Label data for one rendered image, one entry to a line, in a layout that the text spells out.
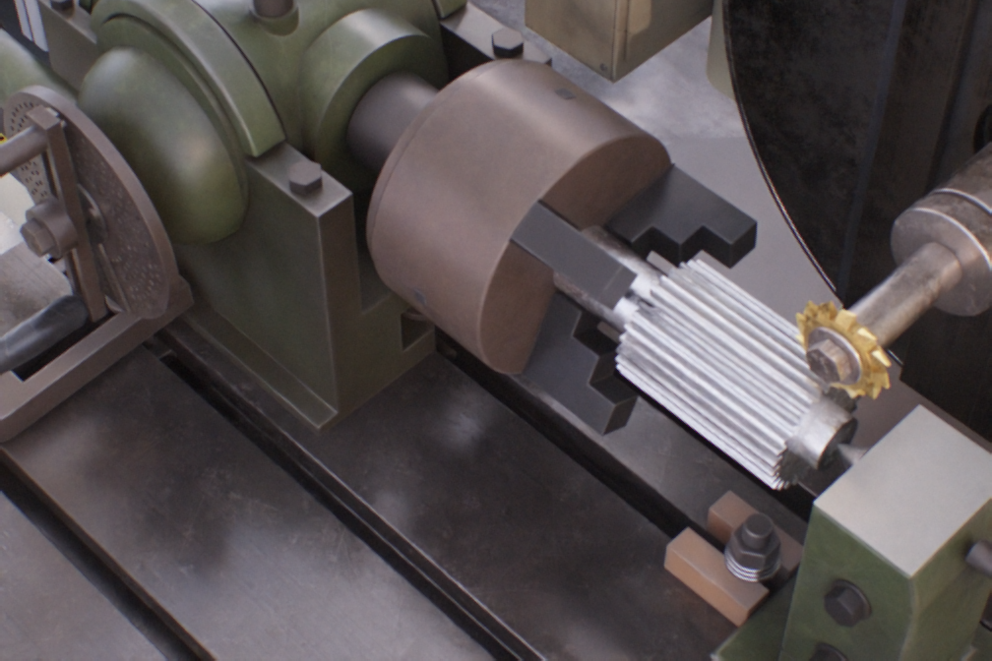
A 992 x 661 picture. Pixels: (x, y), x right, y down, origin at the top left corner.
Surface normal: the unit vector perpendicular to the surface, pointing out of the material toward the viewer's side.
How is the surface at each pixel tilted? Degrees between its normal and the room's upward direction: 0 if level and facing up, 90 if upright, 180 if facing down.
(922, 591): 72
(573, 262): 35
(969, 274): 90
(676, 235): 5
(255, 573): 0
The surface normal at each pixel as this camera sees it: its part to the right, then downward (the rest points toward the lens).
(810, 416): 0.70, 0.54
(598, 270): -0.40, -0.24
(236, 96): 0.51, -0.07
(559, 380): -0.64, 0.20
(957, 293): -0.71, 0.53
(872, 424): 0.00, -0.66
